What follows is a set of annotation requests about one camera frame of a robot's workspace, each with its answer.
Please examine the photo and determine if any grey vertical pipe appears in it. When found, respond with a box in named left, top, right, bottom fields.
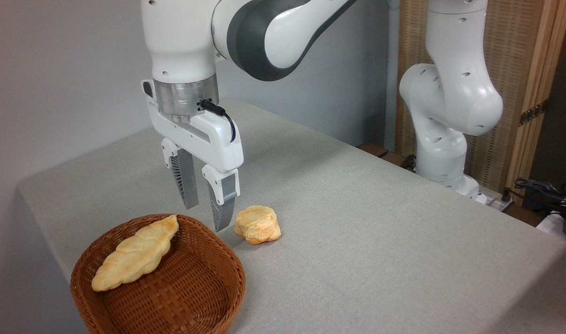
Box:
left=384, top=0, right=400, bottom=150

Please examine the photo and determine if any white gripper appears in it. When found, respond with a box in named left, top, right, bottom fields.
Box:
left=141, top=80, right=244, bottom=232

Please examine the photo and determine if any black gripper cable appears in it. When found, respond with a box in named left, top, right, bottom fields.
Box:
left=199, top=99, right=237, bottom=143

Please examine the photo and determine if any round golden bread bun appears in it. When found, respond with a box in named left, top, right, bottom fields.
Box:
left=233, top=206, right=282, bottom=245

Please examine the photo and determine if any grey tablecloth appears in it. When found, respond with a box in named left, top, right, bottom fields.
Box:
left=18, top=98, right=566, bottom=334

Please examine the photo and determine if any wooden folding screen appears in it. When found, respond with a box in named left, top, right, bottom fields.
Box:
left=396, top=0, right=566, bottom=205

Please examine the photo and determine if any long twisted bread loaf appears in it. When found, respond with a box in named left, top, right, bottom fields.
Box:
left=91, top=214, right=180, bottom=292

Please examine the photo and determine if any brown woven wicker basket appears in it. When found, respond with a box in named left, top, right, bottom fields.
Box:
left=70, top=213, right=246, bottom=334

